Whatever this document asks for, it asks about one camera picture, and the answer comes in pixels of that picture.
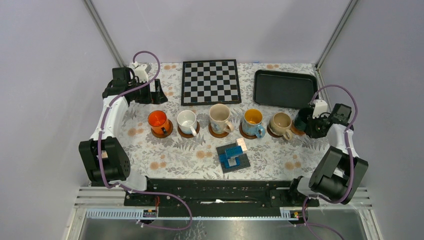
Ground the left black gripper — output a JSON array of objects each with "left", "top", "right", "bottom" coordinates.
[{"left": 128, "top": 78, "right": 167, "bottom": 104}]

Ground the dark green mug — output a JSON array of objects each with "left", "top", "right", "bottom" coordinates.
[{"left": 293, "top": 107, "right": 314, "bottom": 133}]

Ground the light orange coaster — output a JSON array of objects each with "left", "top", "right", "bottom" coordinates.
[{"left": 290, "top": 127, "right": 305, "bottom": 136}]

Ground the beige round mug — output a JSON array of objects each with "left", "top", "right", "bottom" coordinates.
[{"left": 268, "top": 112, "right": 293, "bottom": 141}]

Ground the dark walnut coaster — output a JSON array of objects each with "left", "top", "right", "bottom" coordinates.
[{"left": 266, "top": 125, "right": 283, "bottom": 138}]

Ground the orange mug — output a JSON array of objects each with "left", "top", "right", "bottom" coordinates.
[{"left": 148, "top": 110, "right": 169, "bottom": 133}]

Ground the black cup tray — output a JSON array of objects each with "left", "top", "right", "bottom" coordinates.
[{"left": 253, "top": 69, "right": 319, "bottom": 109}]

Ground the blue mug yellow inside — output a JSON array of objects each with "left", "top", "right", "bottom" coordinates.
[{"left": 241, "top": 108, "right": 266, "bottom": 138}]

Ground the brown wooden ringed coaster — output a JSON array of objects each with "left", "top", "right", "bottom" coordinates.
[
  {"left": 150, "top": 120, "right": 174, "bottom": 139},
  {"left": 208, "top": 123, "right": 229, "bottom": 138},
  {"left": 177, "top": 121, "right": 201, "bottom": 139},
  {"left": 238, "top": 124, "right": 258, "bottom": 140}
]

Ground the white mug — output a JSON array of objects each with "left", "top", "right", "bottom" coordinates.
[{"left": 177, "top": 110, "right": 197, "bottom": 135}]

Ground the black white chessboard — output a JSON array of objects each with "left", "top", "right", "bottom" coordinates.
[{"left": 180, "top": 59, "right": 242, "bottom": 106}]

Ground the cream tall mug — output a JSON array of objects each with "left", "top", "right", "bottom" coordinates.
[{"left": 208, "top": 103, "right": 235, "bottom": 135}]

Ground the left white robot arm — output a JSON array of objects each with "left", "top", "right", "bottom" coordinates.
[{"left": 78, "top": 67, "right": 168, "bottom": 206}]

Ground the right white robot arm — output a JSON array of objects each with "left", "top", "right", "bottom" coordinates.
[{"left": 286, "top": 103, "right": 369, "bottom": 206}]

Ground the floral tablecloth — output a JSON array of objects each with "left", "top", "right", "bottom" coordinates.
[{"left": 117, "top": 62, "right": 329, "bottom": 180}]

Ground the lego brick model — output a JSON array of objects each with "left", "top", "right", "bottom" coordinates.
[{"left": 216, "top": 138, "right": 251, "bottom": 174}]

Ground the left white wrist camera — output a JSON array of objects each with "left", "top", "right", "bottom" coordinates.
[{"left": 128, "top": 61, "right": 152, "bottom": 83}]

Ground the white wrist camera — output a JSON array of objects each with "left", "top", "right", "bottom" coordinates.
[
  {"left": 312, "top": 98, "right": 328, "bottom": 119},
  {"left": 128, "top": 61, "right": 152, "bottom": 83}
]

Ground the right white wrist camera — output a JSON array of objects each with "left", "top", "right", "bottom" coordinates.
[{"left": 312, "top": 98, "right": 328, "bottom": 119}]

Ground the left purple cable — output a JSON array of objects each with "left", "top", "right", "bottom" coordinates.
[{"left": 96, "top": 50, "right": 194, "bottom": 231}]

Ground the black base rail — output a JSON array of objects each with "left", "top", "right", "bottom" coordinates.
[{"left": 91, "top": 177, "right": 354, "bottom": 218}]

